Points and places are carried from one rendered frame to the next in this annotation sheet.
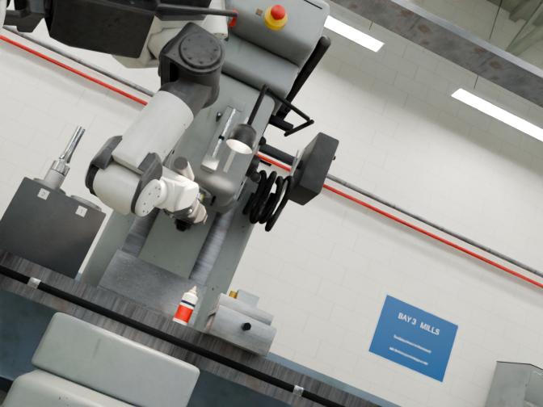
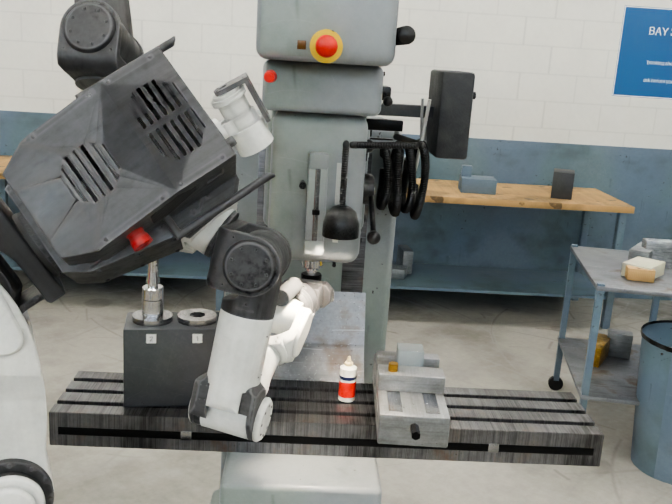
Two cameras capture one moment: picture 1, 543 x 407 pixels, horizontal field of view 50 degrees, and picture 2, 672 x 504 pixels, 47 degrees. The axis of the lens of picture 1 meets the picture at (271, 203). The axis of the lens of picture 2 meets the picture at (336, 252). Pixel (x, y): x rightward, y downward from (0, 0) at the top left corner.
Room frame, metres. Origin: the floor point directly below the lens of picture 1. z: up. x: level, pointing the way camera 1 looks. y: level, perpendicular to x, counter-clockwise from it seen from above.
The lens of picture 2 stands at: (-0.13, 0.01, 1.75)
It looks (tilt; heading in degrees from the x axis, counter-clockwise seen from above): 14 degrees down; 5
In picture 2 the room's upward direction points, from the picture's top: 4 degrees clockwise
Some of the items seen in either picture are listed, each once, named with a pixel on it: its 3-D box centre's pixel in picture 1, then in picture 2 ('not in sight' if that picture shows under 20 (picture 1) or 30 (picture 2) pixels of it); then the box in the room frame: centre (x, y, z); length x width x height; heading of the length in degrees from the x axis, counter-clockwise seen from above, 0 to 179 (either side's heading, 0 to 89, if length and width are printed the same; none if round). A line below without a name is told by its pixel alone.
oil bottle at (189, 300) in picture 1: (187, 305); (347, 377); (1.59, 0.11, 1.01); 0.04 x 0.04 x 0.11
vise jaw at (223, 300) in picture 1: (243, 312); (410, 378); (1.53, -0.04, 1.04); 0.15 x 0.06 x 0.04; 95
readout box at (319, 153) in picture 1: (313, 170); (450, 113); (1.90, -0.09, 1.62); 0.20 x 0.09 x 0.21; 7
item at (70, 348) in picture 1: (120, 362); (301, 453); (1.56, 0.20, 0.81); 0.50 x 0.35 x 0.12; 7
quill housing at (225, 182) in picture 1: (220, 140); (316, 182); (1.56, 0.20, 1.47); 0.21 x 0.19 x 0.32; 97
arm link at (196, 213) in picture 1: (181, 205); (299, 299); (1.47, 0.22, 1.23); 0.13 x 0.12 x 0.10; 82
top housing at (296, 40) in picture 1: (263, 46); (325, 22); (1.57, 0.21, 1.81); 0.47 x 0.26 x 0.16; 7
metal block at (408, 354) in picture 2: (244, 304); (409, 359); (1.59, -0.03, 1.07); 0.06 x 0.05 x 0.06; 95
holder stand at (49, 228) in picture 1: (50, 228); (174, 355); (1.51, 0.51, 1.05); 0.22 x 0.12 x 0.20; 106
